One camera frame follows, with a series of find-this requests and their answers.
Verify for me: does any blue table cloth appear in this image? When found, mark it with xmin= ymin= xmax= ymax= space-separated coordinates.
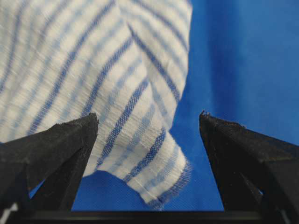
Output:
xmin=29 ymin=0 xmax=299 ymax=212

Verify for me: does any blue striped white towel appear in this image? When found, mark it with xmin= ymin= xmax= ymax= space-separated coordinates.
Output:
xmin=0 ymin=0 xmax=192 ymax=210

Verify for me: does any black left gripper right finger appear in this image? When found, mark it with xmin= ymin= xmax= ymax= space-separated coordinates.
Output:
xmin=199 ymin=112 xmax=299 ymax=212

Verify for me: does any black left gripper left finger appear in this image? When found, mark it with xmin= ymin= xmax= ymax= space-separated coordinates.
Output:
xmin=0 ymin=113 xmax=99 ymax=210

